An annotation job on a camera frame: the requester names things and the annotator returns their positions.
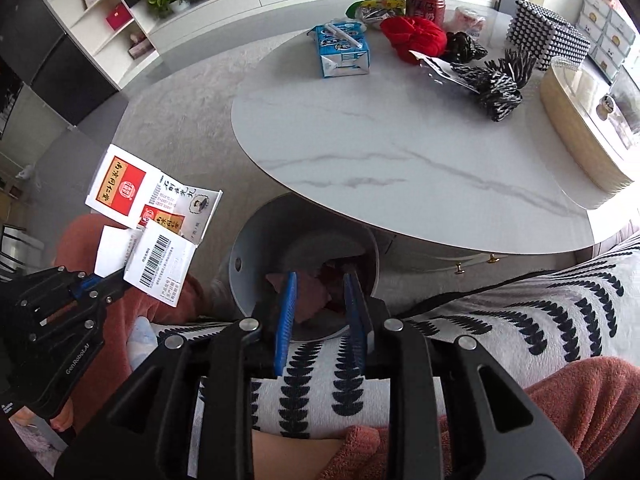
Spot white red medicine box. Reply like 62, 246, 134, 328
86, 144, 222, 308

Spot black plastic bag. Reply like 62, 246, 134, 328
442, 32, 488, 64

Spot green snack wrapper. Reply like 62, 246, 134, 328
345, 0, 406, 28

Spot white foam cup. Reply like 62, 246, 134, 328
444, 6, 486, 39

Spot red milk can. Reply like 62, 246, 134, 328
406, 0, 446, 27

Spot grey round trash bin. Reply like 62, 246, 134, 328
228, 194, 380, 315

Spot left hand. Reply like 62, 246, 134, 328
50, 399, 74, 432

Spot black white patterned blanket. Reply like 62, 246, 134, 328
150, 234, 640, 441

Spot orange fuzzy sleeve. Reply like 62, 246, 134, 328
318, 356, 639, 479

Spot white bookshelf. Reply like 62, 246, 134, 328
43, 0, 160, 90

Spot red box on shelf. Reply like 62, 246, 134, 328
106, 3, 132, 32

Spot black white striped wrapper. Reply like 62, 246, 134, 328
410, 49, 537, 122

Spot blue white milk carton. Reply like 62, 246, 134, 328
307, 21, 371, 78

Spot red crumpled cloth bag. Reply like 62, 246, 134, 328
380, 15, 448, 65

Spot round wooden tray clear lid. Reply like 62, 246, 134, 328
539, 56, 639, 196

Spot black white studded box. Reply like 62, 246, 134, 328
506, 0, 590, 70

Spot stacked white drawer boxes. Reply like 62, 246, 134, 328
576, 0, 639, 82

